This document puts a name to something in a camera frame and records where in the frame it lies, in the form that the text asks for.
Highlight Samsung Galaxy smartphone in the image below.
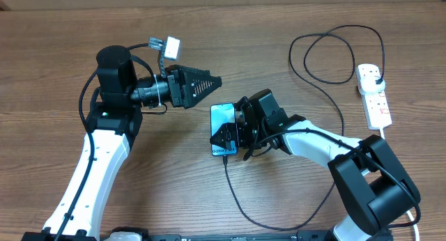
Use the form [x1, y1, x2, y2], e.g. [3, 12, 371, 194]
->
[210, 103, 238, 157]

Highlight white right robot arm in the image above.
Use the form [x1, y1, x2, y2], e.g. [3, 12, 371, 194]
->
[210, 89, 421, 240]

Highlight white power strip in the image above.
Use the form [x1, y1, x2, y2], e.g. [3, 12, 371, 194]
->
[355, 63, 392, 130]

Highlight white charger adapter plug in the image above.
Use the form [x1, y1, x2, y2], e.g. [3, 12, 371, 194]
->
[357, 74, 386, 95]

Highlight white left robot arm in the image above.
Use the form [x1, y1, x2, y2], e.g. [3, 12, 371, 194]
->
[22, 45, 222, 240]

